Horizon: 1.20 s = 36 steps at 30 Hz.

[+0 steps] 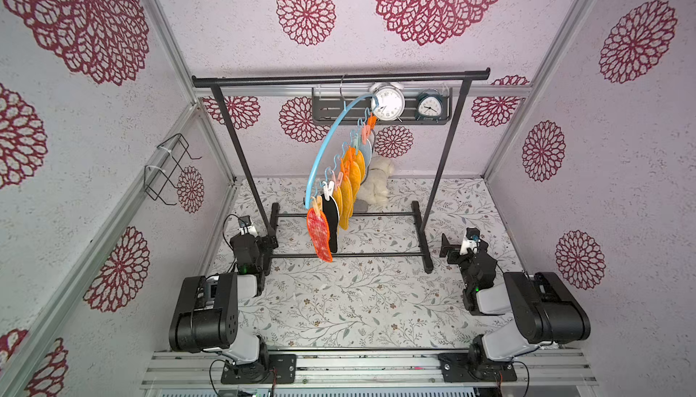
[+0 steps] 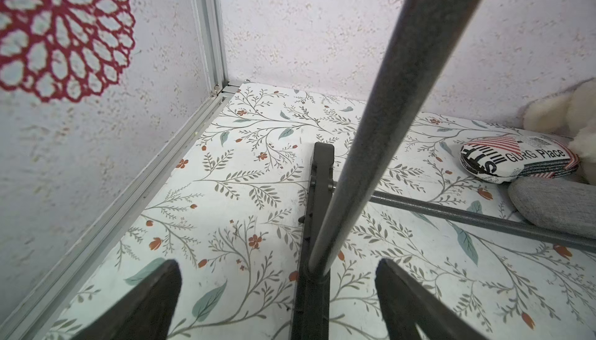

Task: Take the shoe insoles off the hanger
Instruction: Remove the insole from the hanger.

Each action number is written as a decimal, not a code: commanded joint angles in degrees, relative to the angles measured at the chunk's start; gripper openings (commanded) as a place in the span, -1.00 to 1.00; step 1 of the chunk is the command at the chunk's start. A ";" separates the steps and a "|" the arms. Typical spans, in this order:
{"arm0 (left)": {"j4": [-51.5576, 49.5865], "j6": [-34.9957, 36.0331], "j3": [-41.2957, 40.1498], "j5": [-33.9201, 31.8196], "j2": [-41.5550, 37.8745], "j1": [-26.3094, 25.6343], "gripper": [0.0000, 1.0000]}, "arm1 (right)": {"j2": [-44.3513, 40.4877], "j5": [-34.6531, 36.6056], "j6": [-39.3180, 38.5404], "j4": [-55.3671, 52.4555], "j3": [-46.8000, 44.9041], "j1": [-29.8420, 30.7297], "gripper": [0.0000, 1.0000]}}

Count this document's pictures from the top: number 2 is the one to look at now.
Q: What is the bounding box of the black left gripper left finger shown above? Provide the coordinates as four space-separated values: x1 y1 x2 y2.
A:
74 259 183 340

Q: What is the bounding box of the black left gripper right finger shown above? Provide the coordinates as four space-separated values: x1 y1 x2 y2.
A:
375 259 485 339

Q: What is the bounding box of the printed newspaper pattern insole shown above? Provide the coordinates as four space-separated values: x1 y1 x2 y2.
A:
460 136 580 184

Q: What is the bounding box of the grey fabric insole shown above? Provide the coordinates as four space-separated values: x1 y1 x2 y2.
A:
508 177 595 239

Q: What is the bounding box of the cream plush toy dog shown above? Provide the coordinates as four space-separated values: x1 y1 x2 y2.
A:
522 79 595 185

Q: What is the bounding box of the black metal clothes rack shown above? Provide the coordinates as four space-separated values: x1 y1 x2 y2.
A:
290 0 595 339

